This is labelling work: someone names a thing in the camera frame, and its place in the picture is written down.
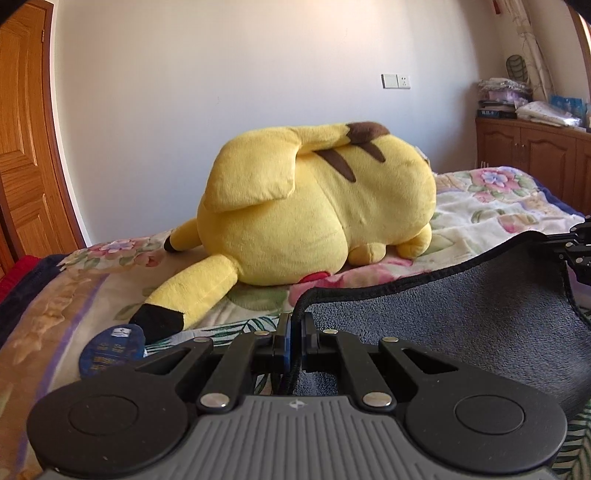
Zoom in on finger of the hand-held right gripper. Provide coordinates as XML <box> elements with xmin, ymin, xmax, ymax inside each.
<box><xmin>546</xmin><ymin>216</ymin><xmax>591</xmax><ymax>253</ymax></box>
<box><xmin>564</xmin><ymin>251</ymin><xmax>591</xmax><ymax>283</ymax></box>

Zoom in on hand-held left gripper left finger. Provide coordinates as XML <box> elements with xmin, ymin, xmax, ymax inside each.
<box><xmin>136</xmin><ymin>314</ymin><xmax>293</xmax><ymax>413</ymax></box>

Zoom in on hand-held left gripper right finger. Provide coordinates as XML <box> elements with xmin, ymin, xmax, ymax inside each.
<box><xmin>300</xmin><ymin>314</ymin><xmax>463</xmax><ymax>412</ymax></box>

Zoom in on grey towel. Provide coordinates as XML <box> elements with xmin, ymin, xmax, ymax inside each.
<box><xmin>283</xmin><ymin>229</ymin><xmax>591</xmax><ymax>418</ymax></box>

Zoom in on leaf print sheet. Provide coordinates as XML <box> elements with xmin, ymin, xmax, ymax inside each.
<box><xmin>142</xmin><ymin>310</ymin><xmax>591</xmax><ymax>480</ymax></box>

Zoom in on floral blanket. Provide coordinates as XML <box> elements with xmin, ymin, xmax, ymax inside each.
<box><xmin>0</xmin><ymin>167</ymin><xmax>591</xmax><ymax>480</ymax></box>

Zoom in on wooden cabinet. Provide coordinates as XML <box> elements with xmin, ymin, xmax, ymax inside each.
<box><xmin>475</xmin><ymin>117</ymin><xmax>591</xmax><ymax>219</ymax></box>

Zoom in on blue box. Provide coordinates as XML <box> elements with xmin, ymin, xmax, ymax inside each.
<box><xmin>549</xmin><ymin>94</ymin><xmax>590</xmax><ymax>117</ymax></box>

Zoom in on yellow plush toy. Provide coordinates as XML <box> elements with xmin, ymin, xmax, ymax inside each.
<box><xmin>129</xmin><ymin>120</ymin><xmax>437</xmax><ymax>345</ymax></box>

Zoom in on black book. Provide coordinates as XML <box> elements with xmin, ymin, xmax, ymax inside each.
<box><xmin>477</xmin><ymin>106</ymin><xmax>518</xmax><ymax>120</ymax></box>

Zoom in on stack of folded cloths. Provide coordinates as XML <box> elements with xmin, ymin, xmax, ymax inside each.
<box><xmin>477</xmin><ymin>77</ymin><xmax>533</xmax><ymax>108</ymax></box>

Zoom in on blue round packet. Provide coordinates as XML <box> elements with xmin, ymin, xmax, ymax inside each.
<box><xmin>78</xmin><ymin>323</ymin><xmax>147</xmax><ymax>382</ymax></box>

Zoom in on green fan ornament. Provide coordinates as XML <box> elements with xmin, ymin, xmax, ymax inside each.
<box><xmin>505</xmin><ymin>54</ymin><xmax>533</xmax><ymax>82</ymax></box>

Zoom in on bamboo print curtain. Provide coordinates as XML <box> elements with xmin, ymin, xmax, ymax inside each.
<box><xmin>516</xmin><ymin>0</ymin><xmax>566</xmax><ymax>101</ymax></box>

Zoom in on red cloth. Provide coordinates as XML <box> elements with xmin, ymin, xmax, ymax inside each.
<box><xmin>0</xmin><ymin>257</ymin><xmax>43</xmax><ymax>303</ymax></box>

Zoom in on wooden door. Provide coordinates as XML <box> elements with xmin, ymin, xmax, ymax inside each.
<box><xmin>0</xmin><ymin>0</ymin><xmax>86</xmax><ymax>280</ymax></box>

